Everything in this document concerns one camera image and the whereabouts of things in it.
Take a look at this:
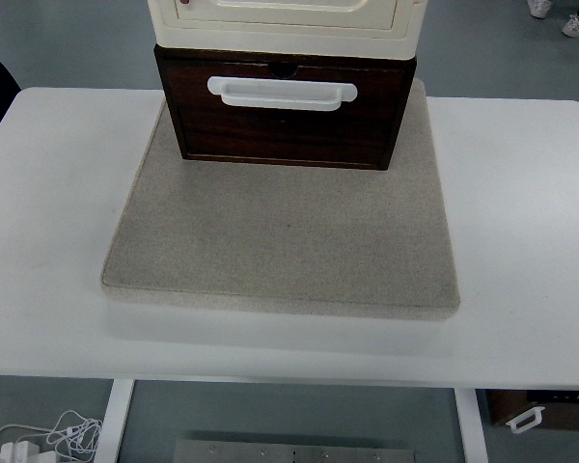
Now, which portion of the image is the beige square cushion mat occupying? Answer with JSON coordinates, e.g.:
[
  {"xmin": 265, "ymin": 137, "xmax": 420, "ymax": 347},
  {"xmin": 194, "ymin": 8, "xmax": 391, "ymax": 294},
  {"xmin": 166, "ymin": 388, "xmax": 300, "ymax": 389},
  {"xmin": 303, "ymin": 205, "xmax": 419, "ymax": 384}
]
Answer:
[{"xmin": 101, "ymin": 80, "xmax": 460, "ymax": 319}]

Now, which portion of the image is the dark wooden drawer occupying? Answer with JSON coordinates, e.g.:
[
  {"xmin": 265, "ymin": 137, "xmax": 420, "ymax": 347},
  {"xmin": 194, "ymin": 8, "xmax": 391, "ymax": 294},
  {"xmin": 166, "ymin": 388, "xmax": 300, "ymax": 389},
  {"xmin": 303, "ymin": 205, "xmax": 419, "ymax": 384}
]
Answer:
[{"xmin": 159, "ymin": 58, "xmax": 415, "ymax": 170}]

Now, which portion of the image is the white table leg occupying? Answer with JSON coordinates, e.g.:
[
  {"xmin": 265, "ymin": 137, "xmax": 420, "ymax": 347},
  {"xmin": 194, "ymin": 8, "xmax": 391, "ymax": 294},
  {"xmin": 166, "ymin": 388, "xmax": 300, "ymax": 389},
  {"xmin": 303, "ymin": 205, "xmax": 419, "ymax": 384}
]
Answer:
[
  {"xmin": 455, "ymin": 388, "xmax": 488, "ymax": 463},
  {"xmin": 94, "ymin": 379, "xmax": 135, "ymax": 463}
]

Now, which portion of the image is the cream upper cabinet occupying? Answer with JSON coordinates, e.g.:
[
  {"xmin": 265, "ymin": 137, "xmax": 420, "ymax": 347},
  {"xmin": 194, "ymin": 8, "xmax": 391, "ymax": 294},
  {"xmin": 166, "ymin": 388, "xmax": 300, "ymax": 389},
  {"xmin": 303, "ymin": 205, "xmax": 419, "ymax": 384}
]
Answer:
[{"xmin": 148, "ymin": 0, "xmax": 427, "ymax": 60}]

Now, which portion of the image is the brown box with white handle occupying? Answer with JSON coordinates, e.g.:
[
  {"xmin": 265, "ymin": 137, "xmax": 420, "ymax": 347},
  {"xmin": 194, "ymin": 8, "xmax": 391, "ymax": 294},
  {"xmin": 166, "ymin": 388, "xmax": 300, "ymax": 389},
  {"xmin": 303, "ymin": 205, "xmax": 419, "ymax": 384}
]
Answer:
[{"xmin": 485, "ymin": 390, "xmax": 579, "ymax": 434}]

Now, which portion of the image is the white cable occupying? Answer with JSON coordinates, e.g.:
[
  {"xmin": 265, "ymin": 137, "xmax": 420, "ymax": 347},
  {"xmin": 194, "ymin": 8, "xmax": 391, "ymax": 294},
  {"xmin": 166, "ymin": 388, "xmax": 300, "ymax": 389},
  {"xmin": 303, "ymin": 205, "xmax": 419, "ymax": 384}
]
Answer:
[{"xmin": 0, "ymin": 410, "xmax": 104, "ymax": 463}]

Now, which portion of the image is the white drawer handle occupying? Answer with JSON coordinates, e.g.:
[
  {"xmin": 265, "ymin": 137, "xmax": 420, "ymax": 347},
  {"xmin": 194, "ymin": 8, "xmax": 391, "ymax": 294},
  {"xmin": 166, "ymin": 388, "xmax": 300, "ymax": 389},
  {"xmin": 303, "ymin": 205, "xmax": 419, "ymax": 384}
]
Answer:
[{"xmin": 207, "ymin": 76, "xmax": 358, "ymax": 112}]

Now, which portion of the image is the white table leg left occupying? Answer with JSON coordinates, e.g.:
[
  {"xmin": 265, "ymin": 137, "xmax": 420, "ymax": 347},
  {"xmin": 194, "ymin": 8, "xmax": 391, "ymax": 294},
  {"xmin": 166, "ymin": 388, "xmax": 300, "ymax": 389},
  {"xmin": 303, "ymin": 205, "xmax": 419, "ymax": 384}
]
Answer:
[{"xmin": 94, "ymin": 379, "xmax": 135, "ymax": 463}]

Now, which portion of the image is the white table leg right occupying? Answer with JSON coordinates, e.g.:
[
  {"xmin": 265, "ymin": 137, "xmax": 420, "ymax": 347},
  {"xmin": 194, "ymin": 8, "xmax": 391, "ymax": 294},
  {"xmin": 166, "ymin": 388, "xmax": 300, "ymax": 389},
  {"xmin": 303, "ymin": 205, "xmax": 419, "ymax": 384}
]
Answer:
[{"xmin": 455, "ymin": 388, "xmax": 488, "ymax": 463}]

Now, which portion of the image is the white power adapter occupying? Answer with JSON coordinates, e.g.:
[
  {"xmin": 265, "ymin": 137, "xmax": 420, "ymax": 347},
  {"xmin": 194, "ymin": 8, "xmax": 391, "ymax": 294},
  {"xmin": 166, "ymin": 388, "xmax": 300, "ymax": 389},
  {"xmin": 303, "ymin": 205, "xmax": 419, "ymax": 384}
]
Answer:
[{"xmin": 0, "ymin": 441, "xmax": 40, "ymax": 463}]

